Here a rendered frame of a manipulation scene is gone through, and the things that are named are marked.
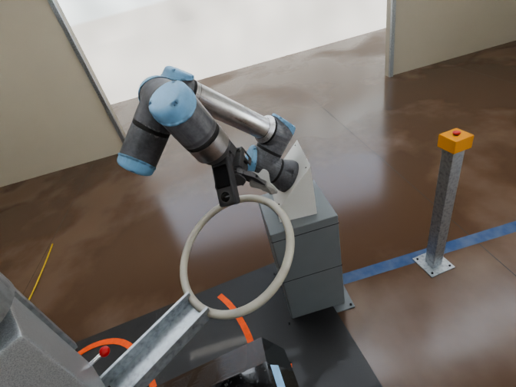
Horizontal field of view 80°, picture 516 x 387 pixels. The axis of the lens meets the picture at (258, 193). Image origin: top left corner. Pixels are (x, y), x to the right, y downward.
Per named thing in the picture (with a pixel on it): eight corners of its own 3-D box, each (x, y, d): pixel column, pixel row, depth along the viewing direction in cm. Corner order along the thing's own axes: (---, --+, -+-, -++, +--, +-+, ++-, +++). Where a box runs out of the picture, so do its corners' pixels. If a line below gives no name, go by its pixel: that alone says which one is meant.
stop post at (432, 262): (454, 267, 224) (487, 133, 161) (431, 278, 221) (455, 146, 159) (434, 249, 240) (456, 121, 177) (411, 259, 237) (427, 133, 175)
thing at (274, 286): (246, 351, 95) (242, 349, 93) (162, 280, 126) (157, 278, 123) (320, 219, 107) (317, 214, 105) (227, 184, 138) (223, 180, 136)
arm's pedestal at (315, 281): (271, 274, 255) (248, 193, 206) (328, 256, 257) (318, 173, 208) (287, 328, 214) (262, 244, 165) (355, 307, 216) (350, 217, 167)
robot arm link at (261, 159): (264, 176, 180) (238, 165, 173) (278, 151, 175) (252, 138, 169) (271, 186, 166) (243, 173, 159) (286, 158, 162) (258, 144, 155)
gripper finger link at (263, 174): (283, 173, 82) (253, 160, 79) (282, 191, 79) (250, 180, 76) (277, 178, 84) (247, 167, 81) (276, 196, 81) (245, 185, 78)
